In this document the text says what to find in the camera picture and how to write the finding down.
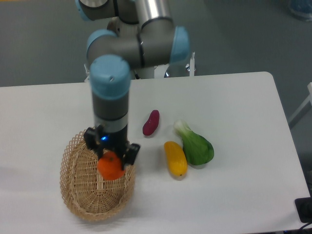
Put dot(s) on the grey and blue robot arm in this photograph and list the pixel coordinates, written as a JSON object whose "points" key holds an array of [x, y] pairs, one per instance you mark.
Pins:
{"points": [[112, 57]]}

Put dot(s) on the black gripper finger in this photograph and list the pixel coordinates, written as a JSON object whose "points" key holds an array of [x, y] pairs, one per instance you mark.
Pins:
{"points": [[129, 155], [92, 137]]}

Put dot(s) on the yellow mango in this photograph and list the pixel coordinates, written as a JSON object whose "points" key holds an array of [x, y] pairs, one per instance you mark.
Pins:
{"points": [[176, 159]]}

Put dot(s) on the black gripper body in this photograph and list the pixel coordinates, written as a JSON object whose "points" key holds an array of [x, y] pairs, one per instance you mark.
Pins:
{"points": [[115, 142]]}

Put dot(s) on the woven wicker basket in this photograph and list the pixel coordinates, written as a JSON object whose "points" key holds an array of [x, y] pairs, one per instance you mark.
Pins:
{"points": [[84, 191]]}

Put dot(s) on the white furniture leg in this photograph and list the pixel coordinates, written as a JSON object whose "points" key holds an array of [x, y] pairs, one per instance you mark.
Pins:
{"points": [[302, 109]]}

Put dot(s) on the blue object in corner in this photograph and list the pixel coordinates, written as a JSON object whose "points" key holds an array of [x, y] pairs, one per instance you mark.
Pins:
{"points": [[302, 9]]}

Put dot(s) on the green bok choy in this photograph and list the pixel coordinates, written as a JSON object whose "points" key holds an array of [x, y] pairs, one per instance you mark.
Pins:
{"points": [[197, 149]]}

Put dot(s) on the purple sweet potato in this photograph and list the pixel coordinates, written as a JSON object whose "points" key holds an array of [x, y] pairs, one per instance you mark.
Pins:
{"points": [[152, 123]]}

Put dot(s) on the orange tangerine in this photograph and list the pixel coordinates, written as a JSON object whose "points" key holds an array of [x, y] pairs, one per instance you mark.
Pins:
{"points": [[110, 166]]}

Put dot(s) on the black device at edge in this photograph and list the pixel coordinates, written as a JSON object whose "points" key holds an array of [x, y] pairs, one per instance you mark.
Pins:
{"points": [[304, 209]]}

